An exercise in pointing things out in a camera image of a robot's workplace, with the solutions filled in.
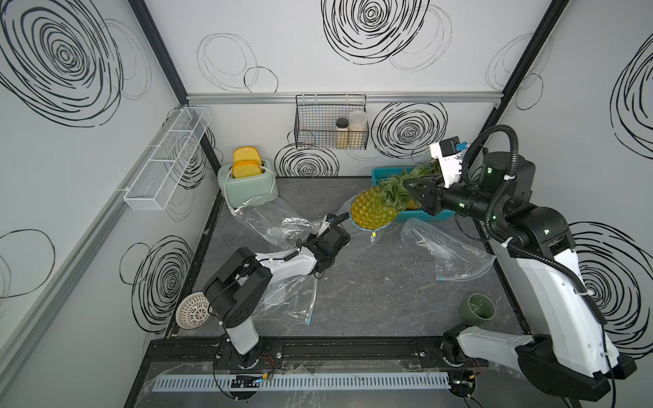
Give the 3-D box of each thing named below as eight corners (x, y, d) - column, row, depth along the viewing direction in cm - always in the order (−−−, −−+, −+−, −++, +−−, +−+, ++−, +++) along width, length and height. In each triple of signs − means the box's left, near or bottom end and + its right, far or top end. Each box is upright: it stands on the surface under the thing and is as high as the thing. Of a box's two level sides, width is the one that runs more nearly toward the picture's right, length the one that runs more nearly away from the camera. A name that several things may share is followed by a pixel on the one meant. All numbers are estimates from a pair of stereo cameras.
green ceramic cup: (461, 326, 81) (472, 318, 74) (453, 302, 86) (463, 293, 79) (486, 326, 81) (499, 318, 74) (477, 302, 86) (489, 293, 79)
